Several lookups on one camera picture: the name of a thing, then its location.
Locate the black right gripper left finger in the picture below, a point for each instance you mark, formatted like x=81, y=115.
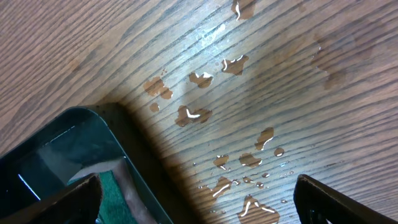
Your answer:
x=78, y=203

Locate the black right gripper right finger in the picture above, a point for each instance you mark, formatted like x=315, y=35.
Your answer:
x=316, y=202

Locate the green and yellow sponge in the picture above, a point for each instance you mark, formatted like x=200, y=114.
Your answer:
x=121, y=203

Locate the black water tray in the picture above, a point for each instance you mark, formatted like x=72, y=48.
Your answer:
x=79, y=137

